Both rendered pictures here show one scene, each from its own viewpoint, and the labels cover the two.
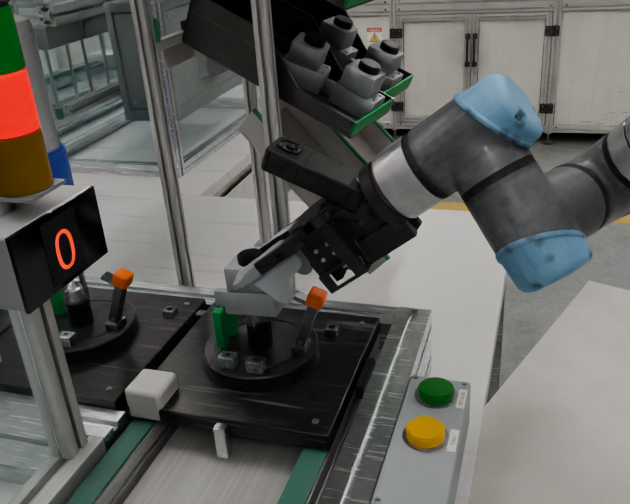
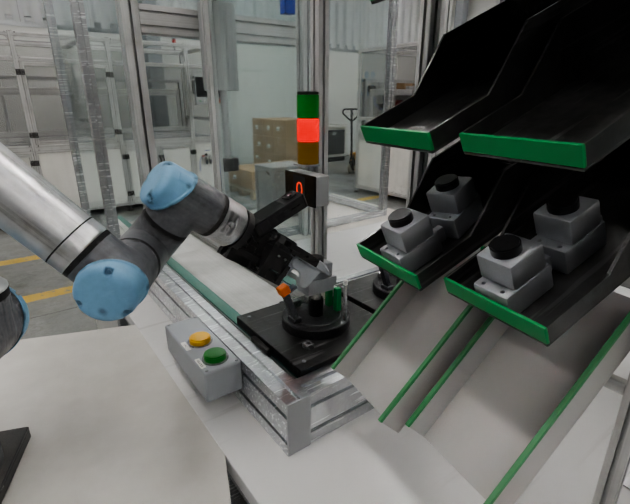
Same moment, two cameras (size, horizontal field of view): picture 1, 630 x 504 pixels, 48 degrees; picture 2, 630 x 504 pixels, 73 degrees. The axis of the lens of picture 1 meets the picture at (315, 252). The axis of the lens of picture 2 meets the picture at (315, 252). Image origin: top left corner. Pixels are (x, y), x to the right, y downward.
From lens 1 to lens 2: 1.30 m
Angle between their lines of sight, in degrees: 109
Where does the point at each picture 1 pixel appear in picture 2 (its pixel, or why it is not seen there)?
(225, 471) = not seen: hidden behind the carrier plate
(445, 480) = (174, 333)
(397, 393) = (235, 349)
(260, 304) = not seen: hidden behind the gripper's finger
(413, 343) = (263, 376)
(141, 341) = (376, 300)
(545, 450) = (163, 452)
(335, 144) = (470, 317)
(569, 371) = not seen: outside the picture
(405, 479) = (191, 326)
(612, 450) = (116, 482)
